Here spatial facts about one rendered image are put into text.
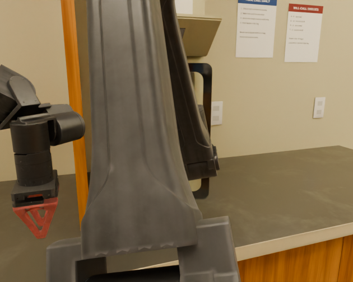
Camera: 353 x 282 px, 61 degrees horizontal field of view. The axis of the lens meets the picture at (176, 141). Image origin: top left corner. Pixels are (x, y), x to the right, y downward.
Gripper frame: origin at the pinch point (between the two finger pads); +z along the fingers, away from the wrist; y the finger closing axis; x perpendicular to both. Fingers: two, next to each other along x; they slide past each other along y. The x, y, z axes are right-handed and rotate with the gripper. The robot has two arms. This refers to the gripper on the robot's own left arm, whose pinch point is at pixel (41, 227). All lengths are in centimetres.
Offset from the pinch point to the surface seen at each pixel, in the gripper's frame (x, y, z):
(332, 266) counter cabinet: -79, 7, 32
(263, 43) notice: -97, 76, -39
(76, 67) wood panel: -8.6, 24.3, -28.2
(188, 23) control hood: -37, 23, -39
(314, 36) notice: -127, 76, -43
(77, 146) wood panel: -7.2, 24.3, -8.5
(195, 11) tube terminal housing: -43, 33, -44
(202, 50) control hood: -44, 29, -33
